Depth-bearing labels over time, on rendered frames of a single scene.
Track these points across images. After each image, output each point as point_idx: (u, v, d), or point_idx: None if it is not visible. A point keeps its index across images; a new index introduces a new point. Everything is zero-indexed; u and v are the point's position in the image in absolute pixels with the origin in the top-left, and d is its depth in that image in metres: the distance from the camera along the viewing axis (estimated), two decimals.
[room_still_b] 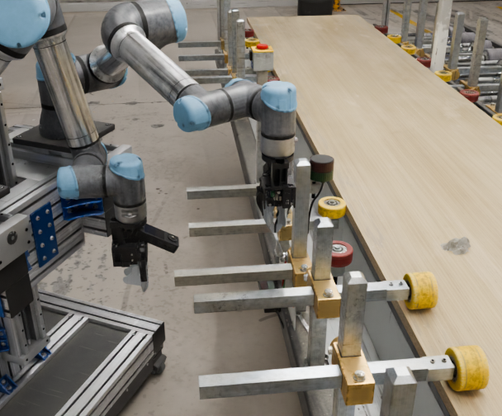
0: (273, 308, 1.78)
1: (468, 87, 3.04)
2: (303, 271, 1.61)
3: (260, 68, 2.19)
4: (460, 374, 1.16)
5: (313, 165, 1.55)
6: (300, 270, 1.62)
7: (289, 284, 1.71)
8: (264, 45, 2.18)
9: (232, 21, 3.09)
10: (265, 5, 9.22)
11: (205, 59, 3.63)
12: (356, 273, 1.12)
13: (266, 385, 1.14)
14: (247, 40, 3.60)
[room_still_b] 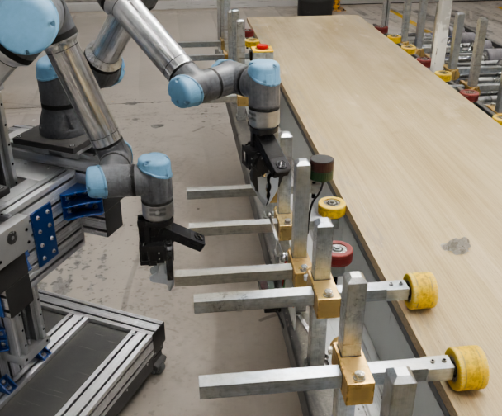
0: (273, 308, 1.78)
1: (468, 87, 3.04)
2: (303, 271, 1.61)
3: None
4: (460, 374, 1.16)
5: (313, 165, 1.55)
6: (300, 270, 1.62)
7: (289, 284, 1.71)
8: (264, 45, 2.18)
9: (232, 21, 3.09)
10: (265, 5, 9.22)
11: (205, 59, 3.63)
12: (356, 273, 1.12)
13: (266, 385, 1.14)
14: (247, 40, 3.60)
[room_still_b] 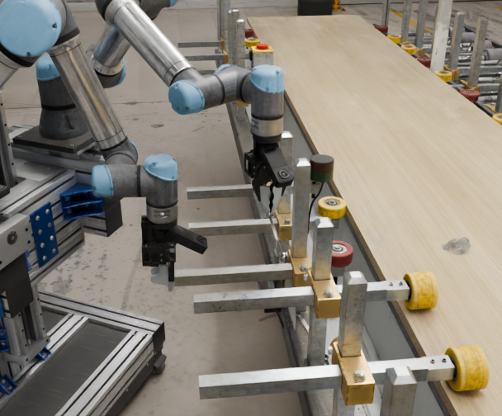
0: (273, 308, 1.78)
1: (468, 87, 3.04)
2: (303, 271, 1.61)
3: None
4: (460, 374, 1.16)
5: (313, 165, 1.55)
6: (300, 270, 1.62)
7: (289, 284, 1.71)
8: (264, 45, 2.18)
9: (232, 21, 3.09)
10: (265, 5, 9.22)
11: (205, 59, 3.63)
12: (356, 273, 1.12)
13: (266, 385, 1.14)
14: (247, 40, 3.60)
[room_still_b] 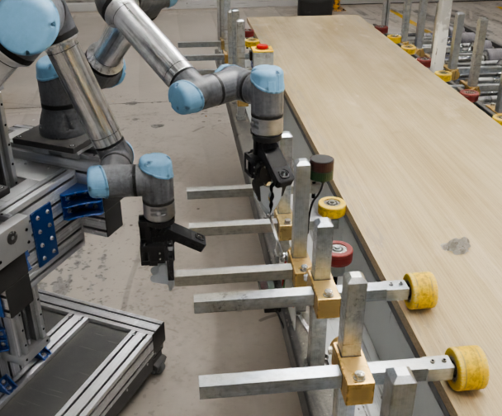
0: (273, 308, 1.78)
1: (468, 87, 3.04)
2: (303, 271, 1.61)
3: None
4: (460, 374, 1.16)
5: (313, 165, 1.55)
6: (300, 270, 1.62)
7: (289, 284, 1.71)
8: (264, 45, 2.18)
9: (232, 21, 3.09)
10: (265, 5, 9.22)
11: (205, 59, 3.63)
12: (356, 273, 1.12)
13: (266, 385, 1.14)
14: (247, 40, 3.60)
